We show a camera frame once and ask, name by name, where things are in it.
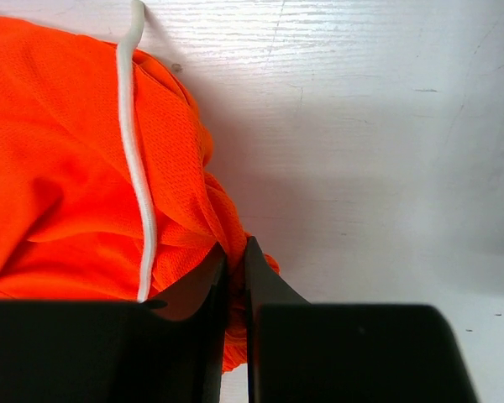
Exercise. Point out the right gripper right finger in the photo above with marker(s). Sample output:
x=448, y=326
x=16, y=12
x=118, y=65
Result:
x=273, y=310

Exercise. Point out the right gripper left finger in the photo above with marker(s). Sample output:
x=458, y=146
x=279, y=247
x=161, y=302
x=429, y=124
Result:
x=186, y=343

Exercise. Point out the orange shorts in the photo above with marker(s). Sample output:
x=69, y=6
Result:
x=70, y=227

